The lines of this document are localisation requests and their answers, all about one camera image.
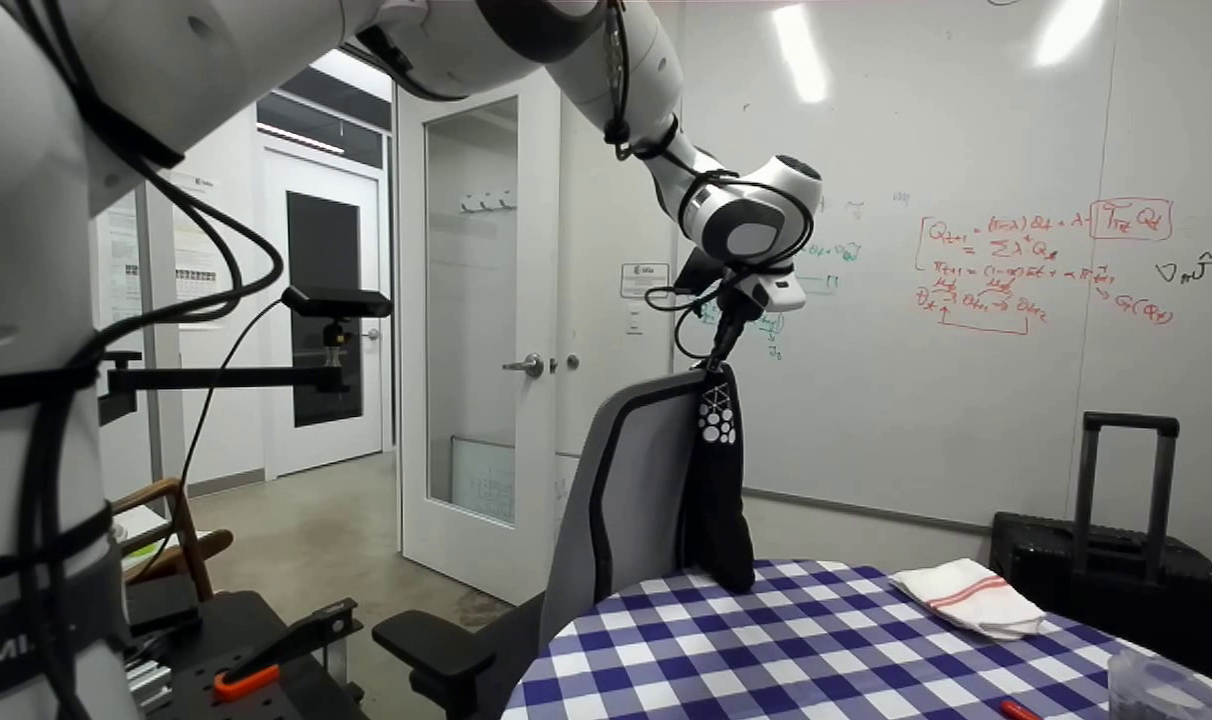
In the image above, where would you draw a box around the black suitcase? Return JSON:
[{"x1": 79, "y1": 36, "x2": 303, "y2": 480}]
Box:
[{"x1": 987, "y1": 411, "x2": 1212, "y2": 685}]

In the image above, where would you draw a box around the white wall sign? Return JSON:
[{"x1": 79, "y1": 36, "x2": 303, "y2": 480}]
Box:
[{"x1": 620, "y1": 262, "x2": 671, "y2": 300}]

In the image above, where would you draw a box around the clear plastic container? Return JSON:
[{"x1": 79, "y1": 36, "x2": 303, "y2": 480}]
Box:
[{"x1": 1106, "y1": 649, "x2": 1212, "y2": 720}]

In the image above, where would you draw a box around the paper notice on wall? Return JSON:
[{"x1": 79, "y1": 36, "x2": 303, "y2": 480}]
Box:
[{"x1": 170, "y1": 172, "x2": 229, "y2": 333}]

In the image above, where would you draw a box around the white door with glass pane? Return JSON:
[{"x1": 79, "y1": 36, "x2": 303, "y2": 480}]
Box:
[{"x1": 395, "y1": 68, "x2": 569, "y2": 607}]

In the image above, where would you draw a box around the white door with dark pane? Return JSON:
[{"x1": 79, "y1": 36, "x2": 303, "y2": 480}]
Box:
[{"x1": 262, "y1": 148, "x2": 388, "y2": 481}]

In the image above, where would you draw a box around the grey office chair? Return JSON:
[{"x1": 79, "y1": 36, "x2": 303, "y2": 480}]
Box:
[{"x1": 372, "y1": 369, "x2": 729, "y2": 720}]

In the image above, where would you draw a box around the whiteboard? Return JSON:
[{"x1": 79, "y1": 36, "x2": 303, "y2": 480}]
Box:
[{"x1": 674, "y1": 0, "x2": 1212, "y2": 567}]

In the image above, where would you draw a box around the wooden chair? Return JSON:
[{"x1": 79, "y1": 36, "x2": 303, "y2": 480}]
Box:
[{"x1": 110, "y1": 476, "x2": 236, "y2": 603}]

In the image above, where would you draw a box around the blue white checked tablecloth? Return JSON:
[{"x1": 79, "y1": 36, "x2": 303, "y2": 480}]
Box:
[{"x1": 501, "y1": 558, "x2": 1212, "y2": 720}]

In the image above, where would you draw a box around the black cable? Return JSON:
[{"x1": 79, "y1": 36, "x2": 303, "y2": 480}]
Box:
[{"x1": 124, "y1": 298, "x2": 289, "y2": 585}]

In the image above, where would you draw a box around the camera on mount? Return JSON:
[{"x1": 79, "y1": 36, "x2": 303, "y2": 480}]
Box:
[{"x1": 97, "y1": 286, "x2": 395, "y2": 427}]

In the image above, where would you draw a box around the white towel with red stripe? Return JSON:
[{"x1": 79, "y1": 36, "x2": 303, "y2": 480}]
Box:
[{"x1": 887, "y1": 558, "x2": 1048, "y2": 642}]

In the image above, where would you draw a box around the black shirt with white print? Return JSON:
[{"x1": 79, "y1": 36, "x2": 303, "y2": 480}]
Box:
[{"x1": 679, "y1": 362, "x2": 758, "y2": 594}]

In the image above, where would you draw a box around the black clamp with orange grip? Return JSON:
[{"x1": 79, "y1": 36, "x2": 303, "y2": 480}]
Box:
[{"x1": 212, "y1": 598, "x2": 364, "y2": 703}]

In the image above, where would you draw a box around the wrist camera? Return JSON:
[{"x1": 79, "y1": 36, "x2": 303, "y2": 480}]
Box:
[{"x1": 673, "y1": 247, "x2": 729, "y2": 297}]

